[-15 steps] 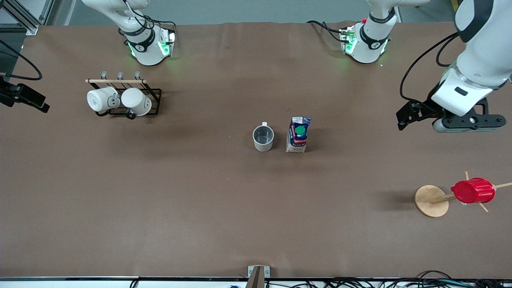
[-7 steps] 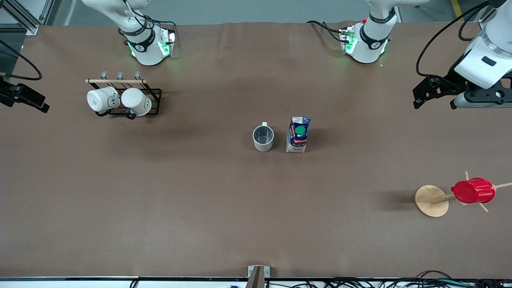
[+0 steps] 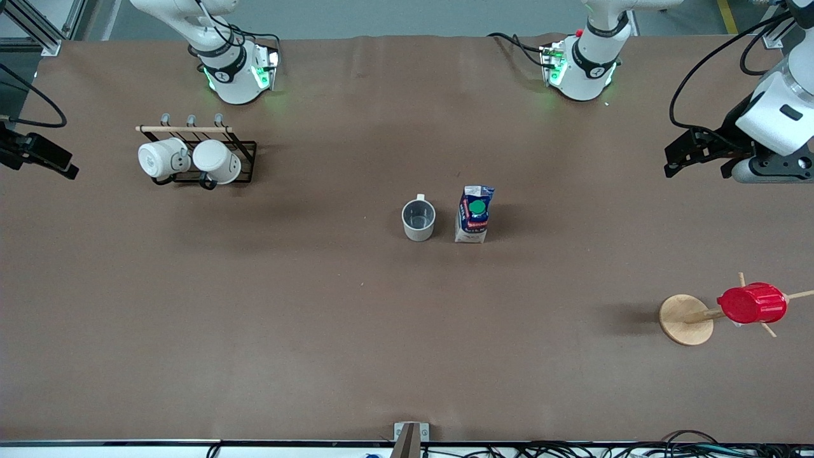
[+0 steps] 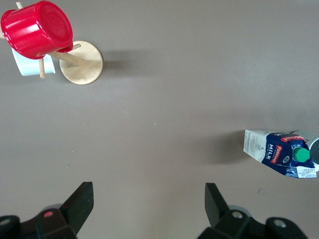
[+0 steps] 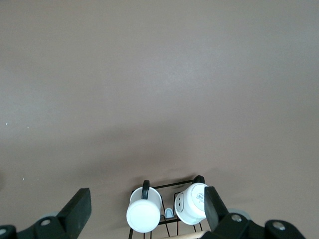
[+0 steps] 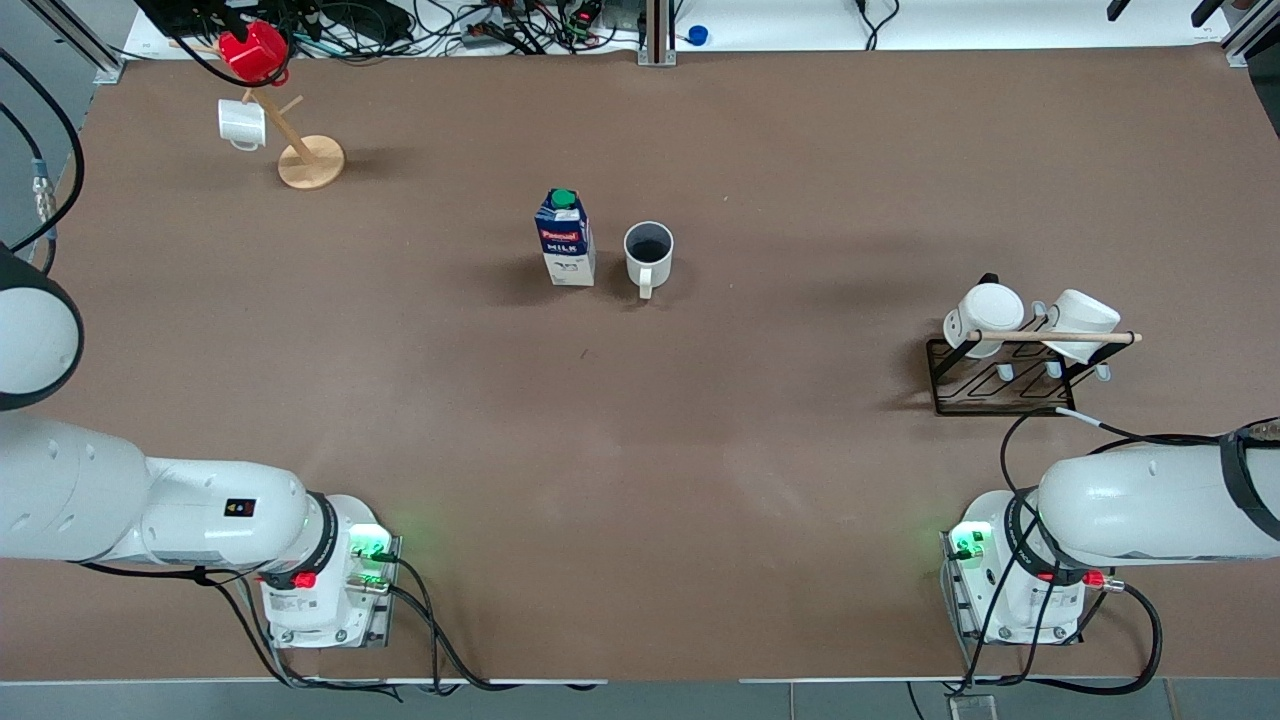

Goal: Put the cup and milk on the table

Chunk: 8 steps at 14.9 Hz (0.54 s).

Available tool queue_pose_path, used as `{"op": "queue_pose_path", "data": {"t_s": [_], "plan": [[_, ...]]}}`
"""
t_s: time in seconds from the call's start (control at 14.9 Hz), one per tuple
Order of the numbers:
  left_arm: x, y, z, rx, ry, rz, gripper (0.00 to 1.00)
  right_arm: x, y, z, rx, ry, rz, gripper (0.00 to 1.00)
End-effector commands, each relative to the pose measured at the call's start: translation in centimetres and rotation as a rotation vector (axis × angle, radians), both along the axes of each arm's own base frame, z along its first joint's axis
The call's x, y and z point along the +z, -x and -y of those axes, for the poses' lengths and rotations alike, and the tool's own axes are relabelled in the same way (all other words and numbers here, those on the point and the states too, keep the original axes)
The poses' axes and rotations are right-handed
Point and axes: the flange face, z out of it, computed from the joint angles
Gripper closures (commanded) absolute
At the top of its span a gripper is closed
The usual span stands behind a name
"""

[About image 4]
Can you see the white cup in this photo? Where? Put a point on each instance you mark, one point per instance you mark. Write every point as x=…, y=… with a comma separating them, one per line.
x=30, y=66

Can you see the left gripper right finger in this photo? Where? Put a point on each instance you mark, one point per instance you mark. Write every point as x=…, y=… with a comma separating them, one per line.
x=224, y=219

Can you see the blue milk carton green cap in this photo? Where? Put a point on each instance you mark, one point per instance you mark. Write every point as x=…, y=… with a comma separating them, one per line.
x=271, y=152

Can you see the wooden mug tree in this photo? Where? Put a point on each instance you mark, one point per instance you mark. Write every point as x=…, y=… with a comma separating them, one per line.
x=82, y=64

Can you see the red plastic cup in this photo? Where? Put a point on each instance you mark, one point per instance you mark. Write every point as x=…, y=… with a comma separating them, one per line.
x=37, y=30

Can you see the brown table cover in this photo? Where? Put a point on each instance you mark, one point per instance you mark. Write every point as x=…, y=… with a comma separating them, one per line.
x=159, y=112

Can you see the pale ribbed mug with print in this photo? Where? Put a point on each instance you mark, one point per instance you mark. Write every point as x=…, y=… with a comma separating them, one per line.
x=314, y=149

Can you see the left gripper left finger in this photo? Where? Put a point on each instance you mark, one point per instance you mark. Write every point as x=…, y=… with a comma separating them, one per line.
x=72, y=214

